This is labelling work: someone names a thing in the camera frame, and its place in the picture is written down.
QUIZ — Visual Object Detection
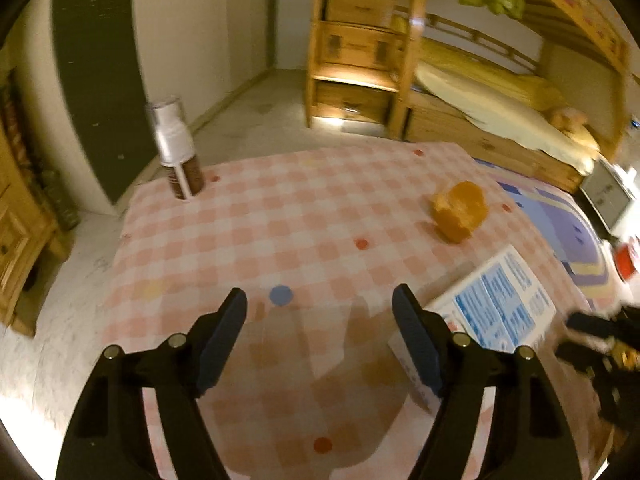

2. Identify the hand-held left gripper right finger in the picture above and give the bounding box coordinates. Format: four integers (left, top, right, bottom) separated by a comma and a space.
391, 284, 583, 480

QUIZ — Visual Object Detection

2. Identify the tan plush toy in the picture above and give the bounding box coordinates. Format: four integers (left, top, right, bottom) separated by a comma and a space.
550, 107, 590, 136

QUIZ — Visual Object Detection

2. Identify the wooden cabinet with drawers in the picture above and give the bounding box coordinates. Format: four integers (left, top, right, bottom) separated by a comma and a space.
0, 70, 71, 336

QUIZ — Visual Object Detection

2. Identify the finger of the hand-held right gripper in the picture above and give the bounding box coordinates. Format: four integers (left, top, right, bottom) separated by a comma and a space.
556, 342, 603, 368
567, 312, 617, 337

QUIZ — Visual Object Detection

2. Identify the brown spray bottle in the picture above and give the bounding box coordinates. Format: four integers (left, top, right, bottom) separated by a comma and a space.
145, 95, 205, 200

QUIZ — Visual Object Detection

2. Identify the red round container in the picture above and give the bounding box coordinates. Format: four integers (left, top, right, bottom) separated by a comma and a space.
615, 240, 640, 278

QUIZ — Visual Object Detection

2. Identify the white nightstand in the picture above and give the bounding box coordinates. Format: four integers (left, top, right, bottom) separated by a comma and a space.
580, 157, 638, 233

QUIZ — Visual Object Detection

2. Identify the wooden bunk bed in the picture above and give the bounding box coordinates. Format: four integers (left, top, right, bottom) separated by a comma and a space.
395, 0, 631, 193

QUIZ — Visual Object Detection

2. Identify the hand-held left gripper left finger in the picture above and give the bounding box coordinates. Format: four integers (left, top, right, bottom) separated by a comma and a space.
55, 287, 248, 480

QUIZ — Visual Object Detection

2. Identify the wooden stair drawer unit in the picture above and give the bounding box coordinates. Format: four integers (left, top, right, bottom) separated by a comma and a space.
306, 0, 421, 133

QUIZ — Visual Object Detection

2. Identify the white wardrobe with dark panel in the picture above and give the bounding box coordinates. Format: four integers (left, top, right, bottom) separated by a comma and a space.
50, 0, 278, 206

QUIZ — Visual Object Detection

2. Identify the blue and purple rug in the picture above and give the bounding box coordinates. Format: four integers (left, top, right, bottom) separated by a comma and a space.
472, 157, 613, 311

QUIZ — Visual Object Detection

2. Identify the pink checked tablecloth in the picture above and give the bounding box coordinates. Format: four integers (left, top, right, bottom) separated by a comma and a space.
102, 141, 608, 480

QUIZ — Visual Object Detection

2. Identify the white and blue box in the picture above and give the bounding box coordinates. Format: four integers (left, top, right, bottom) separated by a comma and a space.
389, 244, 558, 413

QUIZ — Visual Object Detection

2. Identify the yellow bed sheet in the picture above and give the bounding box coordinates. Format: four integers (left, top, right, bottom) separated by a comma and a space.
415, 40, 601, 173

